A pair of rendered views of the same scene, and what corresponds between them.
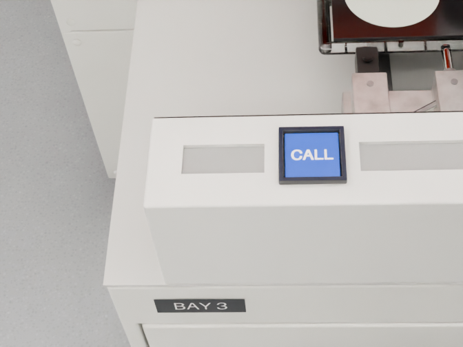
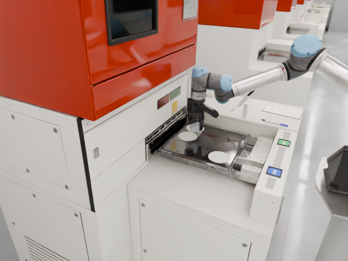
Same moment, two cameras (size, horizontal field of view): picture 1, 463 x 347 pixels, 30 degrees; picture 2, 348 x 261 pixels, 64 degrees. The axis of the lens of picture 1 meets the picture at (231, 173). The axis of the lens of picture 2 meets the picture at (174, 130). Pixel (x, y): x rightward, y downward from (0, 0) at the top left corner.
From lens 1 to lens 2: 1.04 m
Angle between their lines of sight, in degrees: 56
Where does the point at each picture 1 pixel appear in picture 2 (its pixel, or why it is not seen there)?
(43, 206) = not seen: outside the picture
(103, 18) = (114, 246)
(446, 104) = (255, 160)
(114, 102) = not seen: outside the picture
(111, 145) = not seen: outside the picture
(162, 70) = (203, 205)
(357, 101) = (249, 170)
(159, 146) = (263, 190)
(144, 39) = (190, 205)
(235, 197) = (281, 184)
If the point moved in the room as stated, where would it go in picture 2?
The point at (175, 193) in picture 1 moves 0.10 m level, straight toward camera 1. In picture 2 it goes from (278, 191) to (308, 197)
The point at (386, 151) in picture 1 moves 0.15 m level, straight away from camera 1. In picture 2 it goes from (274, 164) to (241, 152)
